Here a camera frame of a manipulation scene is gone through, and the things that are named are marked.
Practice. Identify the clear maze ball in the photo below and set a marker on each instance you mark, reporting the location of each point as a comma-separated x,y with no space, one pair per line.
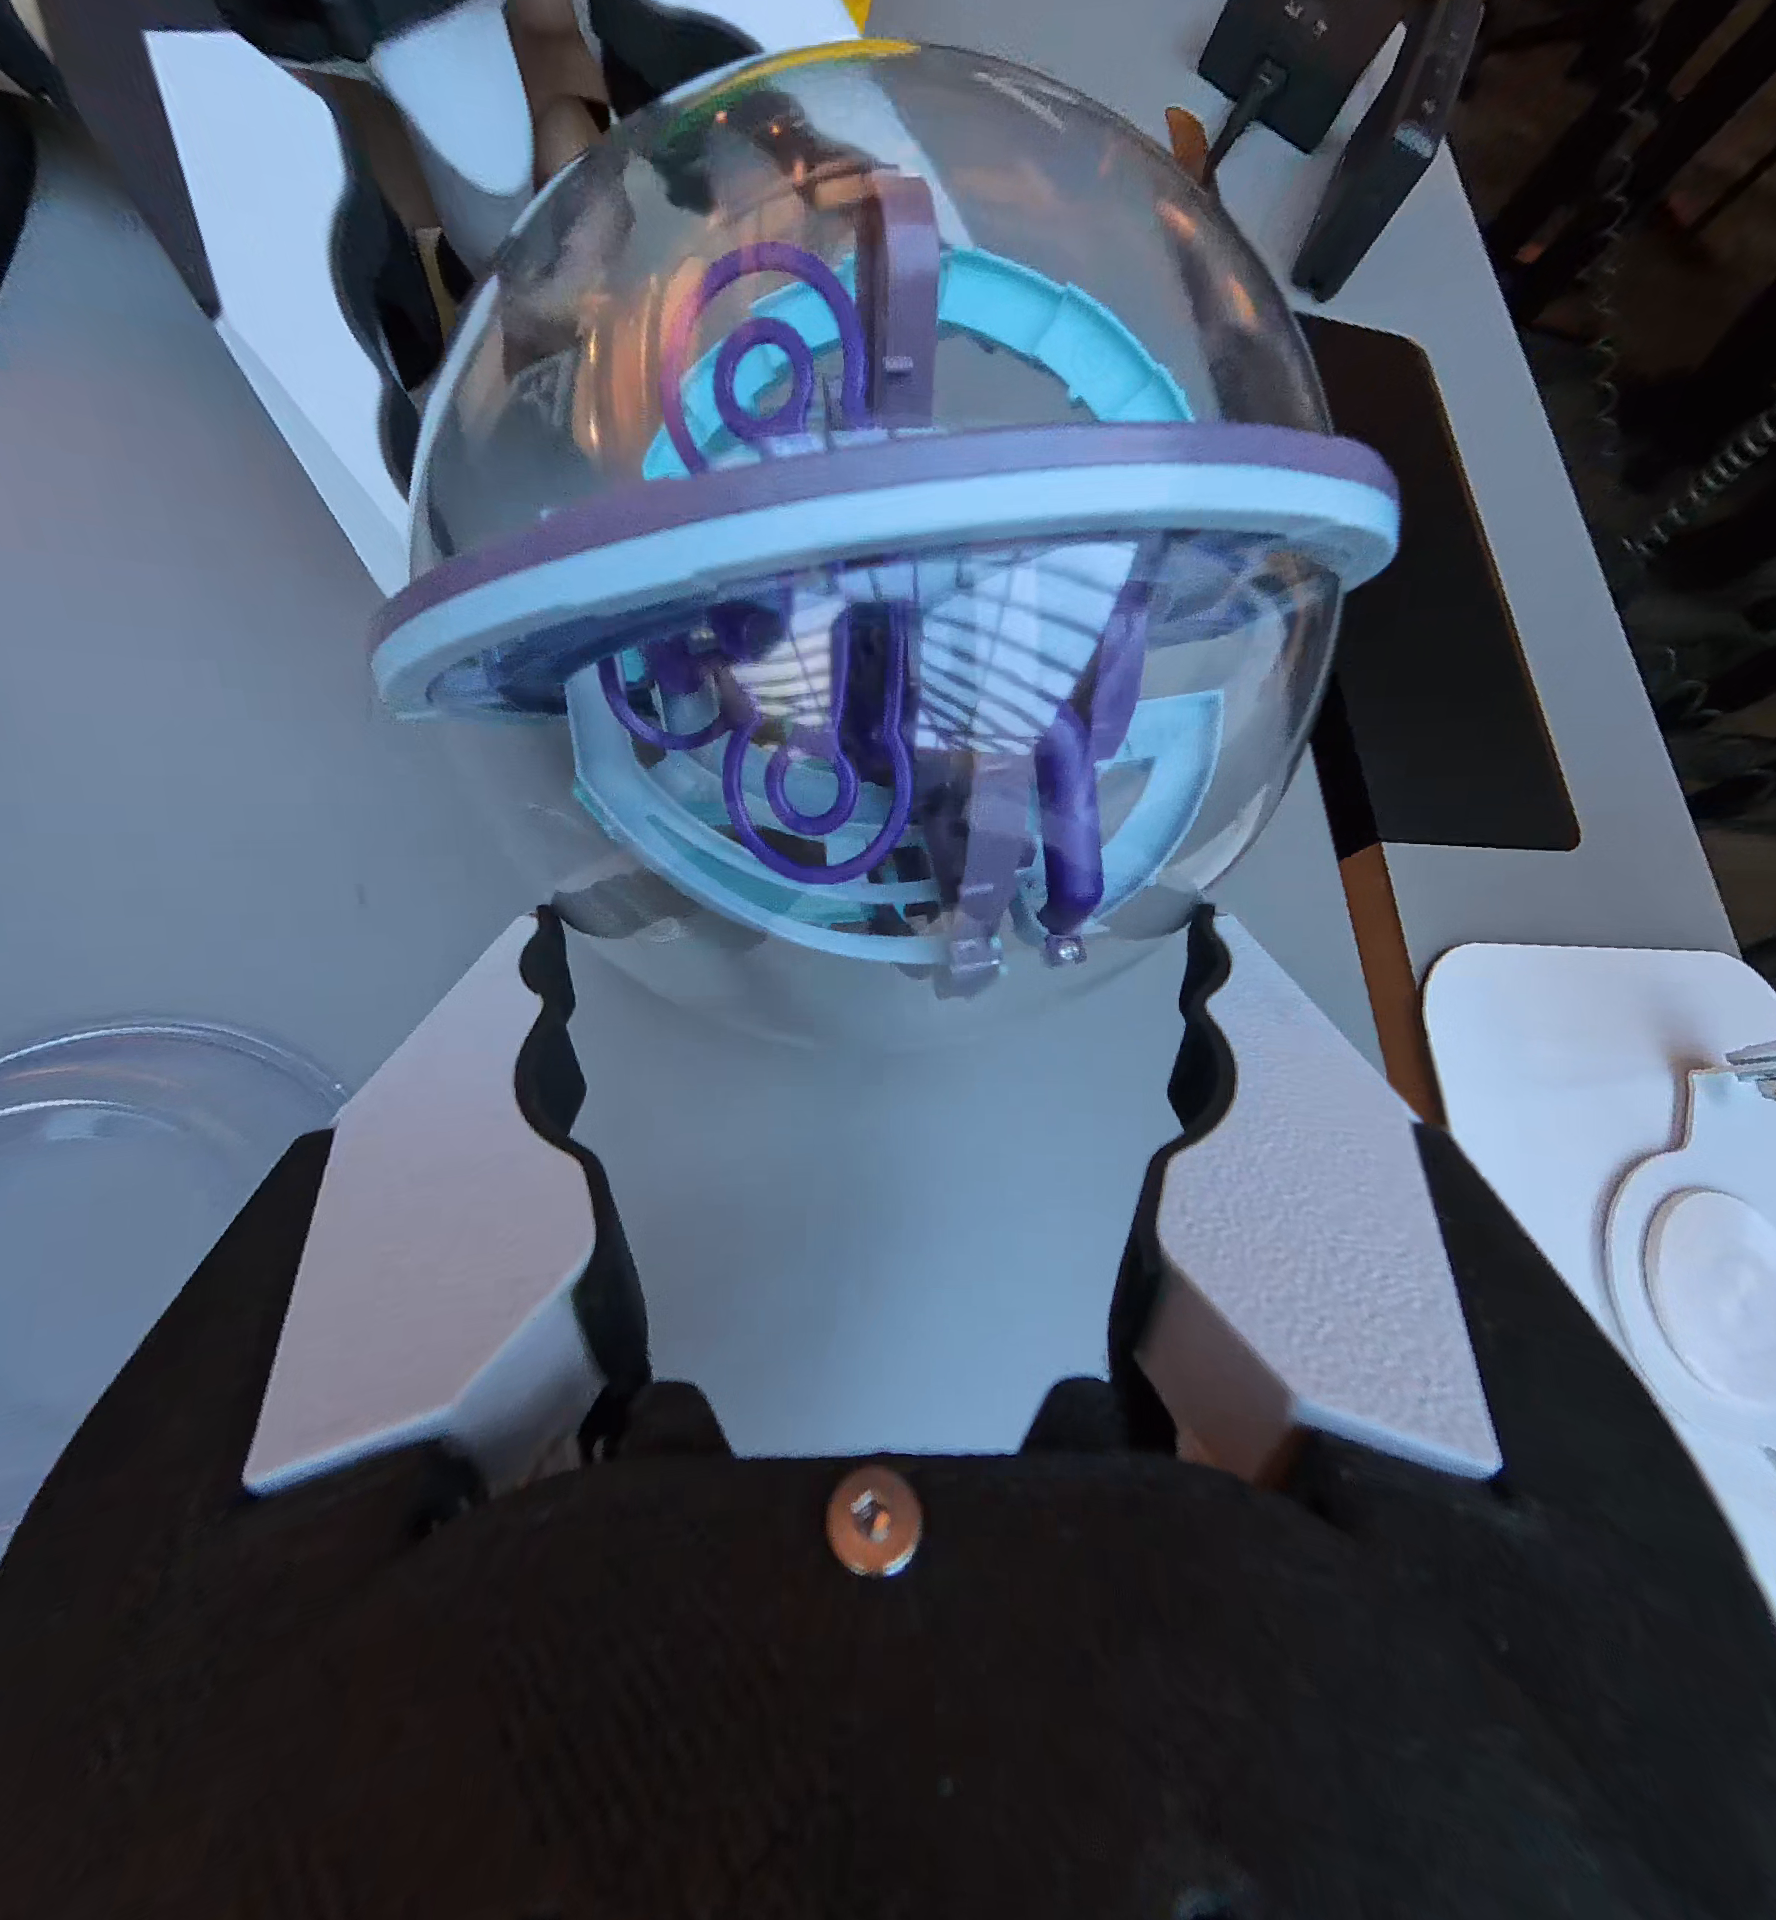
889,496

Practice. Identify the person's left hand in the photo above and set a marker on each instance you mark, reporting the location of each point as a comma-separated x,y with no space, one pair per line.
565,74

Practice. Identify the clear plastic dish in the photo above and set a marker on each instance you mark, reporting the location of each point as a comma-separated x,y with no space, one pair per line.
79,1275

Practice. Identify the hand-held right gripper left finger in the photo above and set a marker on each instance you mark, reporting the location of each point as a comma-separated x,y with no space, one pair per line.
425,1275

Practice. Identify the black box-shaped device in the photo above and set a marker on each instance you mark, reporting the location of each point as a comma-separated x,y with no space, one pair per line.
1277,59

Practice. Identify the black clamp bracket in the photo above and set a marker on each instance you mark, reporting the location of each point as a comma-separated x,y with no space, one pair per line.
1389,150

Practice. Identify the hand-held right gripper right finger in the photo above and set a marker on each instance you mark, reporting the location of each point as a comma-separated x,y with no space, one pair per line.
1308,1259

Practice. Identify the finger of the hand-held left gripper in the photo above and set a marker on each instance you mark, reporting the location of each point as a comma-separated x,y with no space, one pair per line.
258,195

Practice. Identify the white mounting plate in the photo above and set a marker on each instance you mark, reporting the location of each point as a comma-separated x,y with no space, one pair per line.
1548,1079

